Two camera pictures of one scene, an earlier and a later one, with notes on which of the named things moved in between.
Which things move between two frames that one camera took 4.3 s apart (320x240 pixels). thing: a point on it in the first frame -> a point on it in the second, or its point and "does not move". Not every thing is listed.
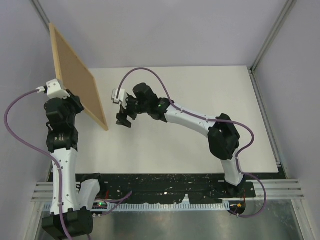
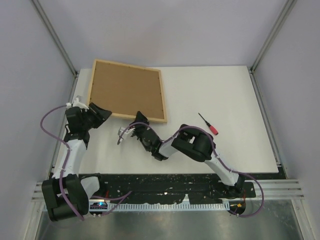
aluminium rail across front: (277, 190) does not move
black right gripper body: (132, 108) -> (139, 130)
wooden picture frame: (77, 78) -> (123, 90)
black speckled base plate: (168, 188) does not move
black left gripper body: (73, 105) -> (88, 122)
